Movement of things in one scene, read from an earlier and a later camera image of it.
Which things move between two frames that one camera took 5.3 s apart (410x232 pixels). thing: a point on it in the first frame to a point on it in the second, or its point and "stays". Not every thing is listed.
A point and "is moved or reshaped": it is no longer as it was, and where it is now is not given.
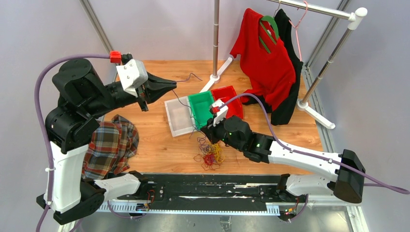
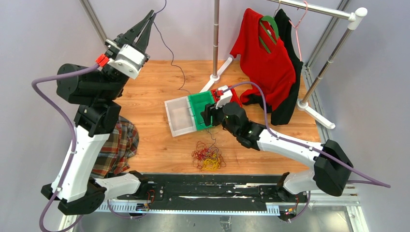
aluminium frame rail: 96,24 stays
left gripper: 149,92 to 132,35
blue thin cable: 188,105 to 171,57
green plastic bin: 200,104 stays
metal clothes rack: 356,17 stays
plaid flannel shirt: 112,145 stays
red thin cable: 209,159 is moved or reshaped
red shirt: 267,69 stays
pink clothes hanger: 296,26 stays
